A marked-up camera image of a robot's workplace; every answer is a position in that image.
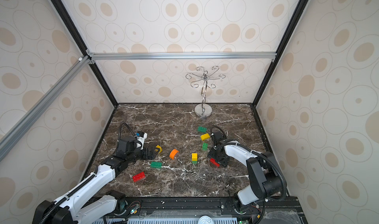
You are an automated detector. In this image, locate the yellow square lego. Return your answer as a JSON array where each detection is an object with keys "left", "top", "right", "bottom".
[
  {"left": 156, "top": 145, "right": 162, "bottom": 154},
  {"left": 200, "top": 133, "right": 211, "bottom": 141},
  {"left": 191, "top": 153, "right": 198, "bottom": 161}
]

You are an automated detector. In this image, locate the red long lego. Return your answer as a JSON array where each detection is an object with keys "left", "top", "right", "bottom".
[
  {"left": 210, "top": 158, "right": 220, "bottom": 167},
  {"left": 132, "top": 172, "right": 146, "bottom": 183}
]

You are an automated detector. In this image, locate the yellow square lego back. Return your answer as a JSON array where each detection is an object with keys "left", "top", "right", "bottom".
[{"left": 200, "top": 133, "right": 211, "bottom": 141}]

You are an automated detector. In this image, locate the green long lego back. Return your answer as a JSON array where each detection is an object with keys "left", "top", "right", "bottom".
[{"left": 197, "top": 126, "right": 207, "bottom": 134}]

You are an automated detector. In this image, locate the green long lego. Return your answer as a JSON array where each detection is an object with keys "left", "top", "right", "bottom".
[
  {"left": 150, "top": 162, "right": 162, "bottom": 169},
  {"left": 197, "top": 126, "right": 207, "bottom": 134}
]

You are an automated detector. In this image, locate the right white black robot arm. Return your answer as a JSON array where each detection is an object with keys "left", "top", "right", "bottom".
[{"left": 208, "top": 131, "right": 287, "bottom": 212}]

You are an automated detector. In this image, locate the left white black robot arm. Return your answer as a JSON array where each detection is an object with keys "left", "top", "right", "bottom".
[{"left": 32, "top": 132, "right": 162, "bottom": 224}]

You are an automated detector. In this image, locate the green square lego middle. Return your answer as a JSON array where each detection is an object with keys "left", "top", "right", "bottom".
[{"left": 202, "top": 143, "right": 208, "bottom": 151}]

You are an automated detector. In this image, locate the green long lego front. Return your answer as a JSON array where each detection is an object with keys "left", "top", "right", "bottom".
[{"left": 150, "top": 162, "right": 162, "bottom": 169}]

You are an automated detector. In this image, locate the orange round lego piece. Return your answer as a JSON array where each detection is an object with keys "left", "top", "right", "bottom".
[{"left": 169, "top": 149, "right": 179, "bottom": 160}]

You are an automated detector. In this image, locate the chrome hook stand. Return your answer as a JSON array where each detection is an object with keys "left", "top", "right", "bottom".
[{"left": 186, "top": 66, "right": 226, "bottom": 119}]

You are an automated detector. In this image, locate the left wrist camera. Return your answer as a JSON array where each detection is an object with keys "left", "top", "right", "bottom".
[{"left": 135, "top": 131, "right": 148, "bottom": 150}]

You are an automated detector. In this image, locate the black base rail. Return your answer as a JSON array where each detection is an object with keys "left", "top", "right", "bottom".
[{"left": 107, "top": 196, "right": 308, "bottom": 224}]

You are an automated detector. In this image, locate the horizontal aluminium rail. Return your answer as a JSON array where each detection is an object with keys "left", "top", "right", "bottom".
[{"left": 89, "top": 52, "right": 277, "bottom": 60}]

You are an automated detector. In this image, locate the left slanted aluminium rail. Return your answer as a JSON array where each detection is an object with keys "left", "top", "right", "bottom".
[{"left": 1, "top": 55, "right": 90, "bottom": 160}]

